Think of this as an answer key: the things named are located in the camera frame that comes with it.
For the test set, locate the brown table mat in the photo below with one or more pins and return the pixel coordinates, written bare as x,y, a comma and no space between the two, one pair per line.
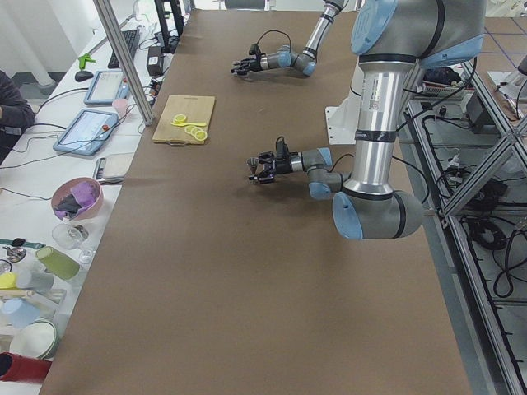
204,283

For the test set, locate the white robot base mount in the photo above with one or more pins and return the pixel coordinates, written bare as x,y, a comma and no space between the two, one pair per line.
341,121

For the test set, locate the light blue cup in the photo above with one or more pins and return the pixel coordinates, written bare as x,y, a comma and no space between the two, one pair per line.
20,313

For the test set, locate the aluminium frame post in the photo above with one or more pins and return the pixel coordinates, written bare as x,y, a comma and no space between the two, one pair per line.
117,42

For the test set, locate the lemon slice by knife tip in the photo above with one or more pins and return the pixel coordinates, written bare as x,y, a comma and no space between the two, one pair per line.
179,119

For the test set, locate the wine glass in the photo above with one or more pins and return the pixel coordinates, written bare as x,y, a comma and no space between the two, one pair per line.
72,237

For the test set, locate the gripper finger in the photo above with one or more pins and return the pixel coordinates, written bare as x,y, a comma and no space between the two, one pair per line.
266,176
243,62
241,71
266,158

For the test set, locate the pink cup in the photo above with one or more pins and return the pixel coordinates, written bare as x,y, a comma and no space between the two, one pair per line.
120,106

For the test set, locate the steel jigger measuring cup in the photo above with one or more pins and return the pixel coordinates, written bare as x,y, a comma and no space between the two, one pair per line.
253,164

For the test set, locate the blue teach pendant far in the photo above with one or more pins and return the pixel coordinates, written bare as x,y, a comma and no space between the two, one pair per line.
106,87

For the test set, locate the blue teach pendant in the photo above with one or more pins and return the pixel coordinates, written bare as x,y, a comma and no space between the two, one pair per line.
87,133
106,87

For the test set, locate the red cylinder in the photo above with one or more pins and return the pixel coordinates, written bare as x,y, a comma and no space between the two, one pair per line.
18,368

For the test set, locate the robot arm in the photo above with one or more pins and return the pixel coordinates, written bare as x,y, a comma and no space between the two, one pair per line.
286,57
389,38

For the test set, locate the wooden cutting board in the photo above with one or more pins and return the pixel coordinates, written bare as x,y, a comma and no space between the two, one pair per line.
195,107

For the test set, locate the blue teach pendant near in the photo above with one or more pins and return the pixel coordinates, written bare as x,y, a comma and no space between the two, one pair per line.
87,133

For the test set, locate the lemon slice near handle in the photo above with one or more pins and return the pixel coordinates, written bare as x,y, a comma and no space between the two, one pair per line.
200,135

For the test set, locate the yellow plastic knife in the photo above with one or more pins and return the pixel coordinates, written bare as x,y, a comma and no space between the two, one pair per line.
184,124

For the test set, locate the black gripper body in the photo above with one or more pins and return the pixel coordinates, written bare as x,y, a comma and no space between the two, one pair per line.
283,166
256,63

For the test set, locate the green cup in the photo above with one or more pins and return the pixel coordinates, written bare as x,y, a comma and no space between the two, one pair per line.
58,263

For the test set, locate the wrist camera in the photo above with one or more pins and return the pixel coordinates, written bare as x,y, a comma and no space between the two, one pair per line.
282,151
255,51

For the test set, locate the seated person with glasses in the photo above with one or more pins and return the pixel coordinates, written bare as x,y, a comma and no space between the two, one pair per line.
16,114

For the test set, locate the pink bowl with cloths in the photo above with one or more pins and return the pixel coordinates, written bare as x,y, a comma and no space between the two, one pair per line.
77,199

